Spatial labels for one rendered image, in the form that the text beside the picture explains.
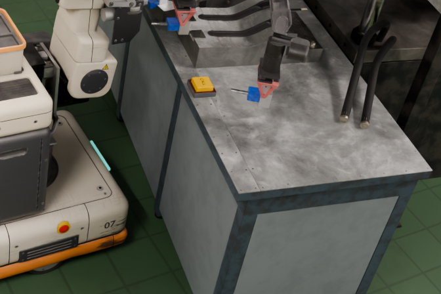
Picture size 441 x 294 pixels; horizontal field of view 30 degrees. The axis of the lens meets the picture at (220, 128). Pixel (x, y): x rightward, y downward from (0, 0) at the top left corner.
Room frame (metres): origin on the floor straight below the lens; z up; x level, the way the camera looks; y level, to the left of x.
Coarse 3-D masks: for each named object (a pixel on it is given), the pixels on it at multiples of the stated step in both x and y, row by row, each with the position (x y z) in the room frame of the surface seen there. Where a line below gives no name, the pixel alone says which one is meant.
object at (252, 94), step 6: (234, 90) 2.15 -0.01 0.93; (240, 90) 2.16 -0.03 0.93; (252, 90) 2.16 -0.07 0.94; (258, 90) 2.17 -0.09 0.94; (264, 90) 2.16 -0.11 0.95; (252, 96) 2.14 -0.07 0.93; (258, 96) 2.14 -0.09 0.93; (270, 96) 2.14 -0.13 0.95; (258, 102) 2.16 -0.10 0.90; (264, 102) 2.14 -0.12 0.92
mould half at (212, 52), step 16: (256, 0) 2.76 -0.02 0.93; (176, 16) 2.63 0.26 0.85; (256, 16) 2.66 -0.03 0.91; (176, 32) 2.60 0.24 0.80; (272, 32) 2.57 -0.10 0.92; (288, 32) 2.57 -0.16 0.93; (304, 32) 2.73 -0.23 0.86; (192, 48) 2.45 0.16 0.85; (208, 48) 2.42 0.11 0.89; (224, 48) 2.45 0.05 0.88; (240, 48) 2.48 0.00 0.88; (256, 48) 2.51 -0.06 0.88; (320, 48) 2.64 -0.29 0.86; (208, 64) 2.43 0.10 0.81; (224, 64) 2.46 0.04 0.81; (240, 64) 2.49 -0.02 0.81; (256, 64) 2.52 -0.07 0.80
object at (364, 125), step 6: (372, 72) 2.55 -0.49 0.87; (372, 78) 2.51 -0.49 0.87; (372, 84) 2.48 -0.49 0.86; (366, 90) 2.46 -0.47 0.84; (372, 90) 2.45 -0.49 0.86; (366, 96) 2.42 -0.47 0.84; (372, 96) 2.42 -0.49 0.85; (366, 102) 2.39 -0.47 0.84; (372, 102) 2.40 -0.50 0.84; (366, 108) 2.36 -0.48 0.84; (366, 114) 2.33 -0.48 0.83; (366, 120) 2.30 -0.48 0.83; (360, 126) 2.29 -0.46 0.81; (366, 126) 2.29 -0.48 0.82
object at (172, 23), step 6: (168, 18) 2.45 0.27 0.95; (174, 18) 2.46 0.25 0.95; (156, 24) 2.42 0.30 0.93; (162, 24) 2.43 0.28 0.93; (168, 24) 2.42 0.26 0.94; (174, 24) 2.43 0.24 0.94; (186, 24) 2.44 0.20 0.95; (168, 30) 2.42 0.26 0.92; (174, 30) 2.43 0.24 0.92; (180, 30) 2.43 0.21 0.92; (186, 30) 2.44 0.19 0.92
